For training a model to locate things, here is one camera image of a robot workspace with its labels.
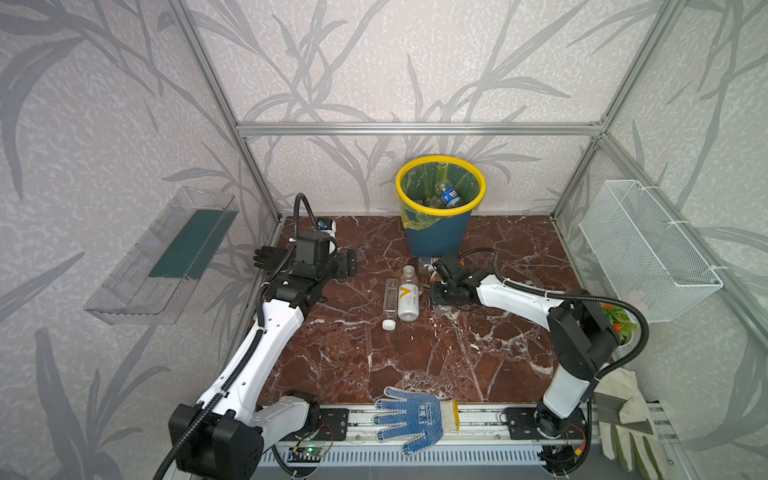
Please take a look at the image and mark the blue label pepsi bottle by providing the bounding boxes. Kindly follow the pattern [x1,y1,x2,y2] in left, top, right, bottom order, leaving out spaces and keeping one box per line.
[440,187,462,208]

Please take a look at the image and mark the orange label bottle top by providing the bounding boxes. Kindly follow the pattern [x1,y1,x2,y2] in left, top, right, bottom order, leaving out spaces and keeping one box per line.
[418,256,434,276]

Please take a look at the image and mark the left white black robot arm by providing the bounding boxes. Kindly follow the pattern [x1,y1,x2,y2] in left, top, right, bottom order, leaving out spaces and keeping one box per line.
[154,193,357,479]

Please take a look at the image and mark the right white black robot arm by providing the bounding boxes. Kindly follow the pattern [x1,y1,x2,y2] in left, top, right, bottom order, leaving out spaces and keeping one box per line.
[430,248,650,439]

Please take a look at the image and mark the teal bin with yellow rim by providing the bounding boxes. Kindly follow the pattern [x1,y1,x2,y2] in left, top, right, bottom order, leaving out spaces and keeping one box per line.
[395,155,487,258]

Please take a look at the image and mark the black green work glove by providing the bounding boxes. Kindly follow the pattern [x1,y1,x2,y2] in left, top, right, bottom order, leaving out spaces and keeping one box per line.
[253,244,295,272]

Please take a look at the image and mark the white yellow label bottle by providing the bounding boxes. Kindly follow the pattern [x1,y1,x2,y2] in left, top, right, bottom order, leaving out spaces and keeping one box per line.
[397,265,419,322]

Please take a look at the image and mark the slim clear bottle white cap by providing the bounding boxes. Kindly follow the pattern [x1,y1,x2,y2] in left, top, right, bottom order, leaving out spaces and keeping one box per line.
[381,278,398,331]

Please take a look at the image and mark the blue dotted knit glove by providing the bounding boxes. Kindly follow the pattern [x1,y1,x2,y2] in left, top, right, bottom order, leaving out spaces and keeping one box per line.
[372,386,460,457]

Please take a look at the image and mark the potted plant red flowers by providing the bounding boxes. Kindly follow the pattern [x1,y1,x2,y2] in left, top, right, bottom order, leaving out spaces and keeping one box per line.
[600,303,639,346]

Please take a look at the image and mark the green circuit board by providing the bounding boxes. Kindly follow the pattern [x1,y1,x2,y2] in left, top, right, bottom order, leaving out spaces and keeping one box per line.
[287,444,331,464]

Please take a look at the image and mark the white green striped glove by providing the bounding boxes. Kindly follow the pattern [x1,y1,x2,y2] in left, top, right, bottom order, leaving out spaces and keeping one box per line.
[594,368,672,479]

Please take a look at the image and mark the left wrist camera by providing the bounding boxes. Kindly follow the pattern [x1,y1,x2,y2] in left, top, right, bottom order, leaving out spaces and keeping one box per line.
[316,217,337,253]

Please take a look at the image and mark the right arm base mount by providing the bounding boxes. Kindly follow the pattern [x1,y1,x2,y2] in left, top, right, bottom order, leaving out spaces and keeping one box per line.
[501,406,588,441]

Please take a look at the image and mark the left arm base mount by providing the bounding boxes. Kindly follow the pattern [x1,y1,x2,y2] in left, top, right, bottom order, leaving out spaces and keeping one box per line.
[282,406,350,442]

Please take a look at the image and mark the clear plastic wall tray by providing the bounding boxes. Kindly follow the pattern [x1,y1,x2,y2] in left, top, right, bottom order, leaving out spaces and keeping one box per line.
[84,187,239,326]

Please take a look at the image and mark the white wire mesh basket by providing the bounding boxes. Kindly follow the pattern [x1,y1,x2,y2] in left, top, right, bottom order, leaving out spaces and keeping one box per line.
[580,180,723,323]

